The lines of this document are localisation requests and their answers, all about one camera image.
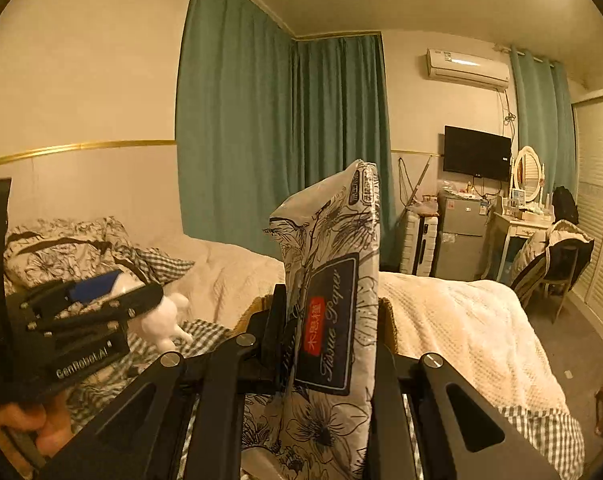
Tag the clear plastic bag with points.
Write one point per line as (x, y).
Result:
(424, 208)

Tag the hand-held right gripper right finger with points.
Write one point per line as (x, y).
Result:
(387, 360)

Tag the floral tissue pack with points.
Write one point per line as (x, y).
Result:
(331, 270)

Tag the white dressing table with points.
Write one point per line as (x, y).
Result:
(519, 225)

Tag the cream knitted blanket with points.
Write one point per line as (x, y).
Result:
(456, 335)

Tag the black television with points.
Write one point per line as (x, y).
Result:
(476, 152)

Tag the black bag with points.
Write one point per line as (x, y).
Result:
(564, 205)

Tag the white soft toy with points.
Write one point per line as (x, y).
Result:
(156, 325)

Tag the oval white mirror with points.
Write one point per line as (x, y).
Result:
(526, 172)

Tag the wooden chair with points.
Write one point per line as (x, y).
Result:
(555, 305)

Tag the small picture frame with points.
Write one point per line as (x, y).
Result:
(519, 198)

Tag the person's left hand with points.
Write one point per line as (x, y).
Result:
(53, 427)

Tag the cardboard box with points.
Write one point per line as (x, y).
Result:
(254, 310)

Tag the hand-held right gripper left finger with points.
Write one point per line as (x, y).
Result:
(277, 332)

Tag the white air conditioner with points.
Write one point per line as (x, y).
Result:
(466, 67)

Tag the green curtain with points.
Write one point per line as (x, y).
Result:
(341, 110)
(531, 110)
(231, 110)

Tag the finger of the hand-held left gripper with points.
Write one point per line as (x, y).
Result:
(98, 286)
(136, 300)

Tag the cream and dark padded jacket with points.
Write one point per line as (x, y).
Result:
(561, 240)

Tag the white louvred wardrobe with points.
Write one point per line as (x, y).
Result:
(601, 210)

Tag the grey checked bedsheet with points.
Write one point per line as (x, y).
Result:
(546, 440)

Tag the small grey refrigerator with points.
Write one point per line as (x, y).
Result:
(461, 240)

